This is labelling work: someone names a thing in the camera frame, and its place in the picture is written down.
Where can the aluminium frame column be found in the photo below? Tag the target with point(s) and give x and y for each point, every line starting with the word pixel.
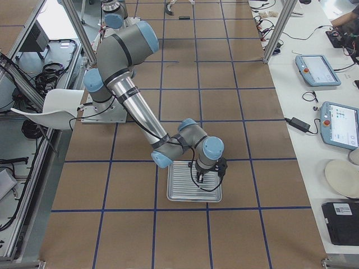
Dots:
pixel 278 30

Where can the black flat box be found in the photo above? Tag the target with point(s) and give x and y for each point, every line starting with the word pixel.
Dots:
pixel 342 222

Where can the white plastic chair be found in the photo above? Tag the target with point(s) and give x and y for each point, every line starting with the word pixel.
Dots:
pixel 60 106

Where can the black power brick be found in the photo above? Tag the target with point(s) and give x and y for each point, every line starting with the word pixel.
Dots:
pixel 298 124

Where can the far teach pendant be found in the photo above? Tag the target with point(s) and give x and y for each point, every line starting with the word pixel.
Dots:
pixel 316 70

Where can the silver ribbed metal tray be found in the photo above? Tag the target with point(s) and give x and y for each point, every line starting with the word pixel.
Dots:
pixel 182 185

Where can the near teach pendant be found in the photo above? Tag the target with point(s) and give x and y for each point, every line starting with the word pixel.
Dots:
pixel 339 125

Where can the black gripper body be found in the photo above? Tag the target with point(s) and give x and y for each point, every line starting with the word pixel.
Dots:
pixel 202 172

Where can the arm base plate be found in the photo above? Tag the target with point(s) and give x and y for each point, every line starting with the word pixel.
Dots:
pixel 108 112

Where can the teach pendant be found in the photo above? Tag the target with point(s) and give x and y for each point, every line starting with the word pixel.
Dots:
pixel 339 125
pixel 316 70

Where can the beige round plate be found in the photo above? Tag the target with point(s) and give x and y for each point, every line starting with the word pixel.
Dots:
pixel 342 176

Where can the olive brake shoe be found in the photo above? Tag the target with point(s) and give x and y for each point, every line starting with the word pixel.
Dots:
pixel 168 8

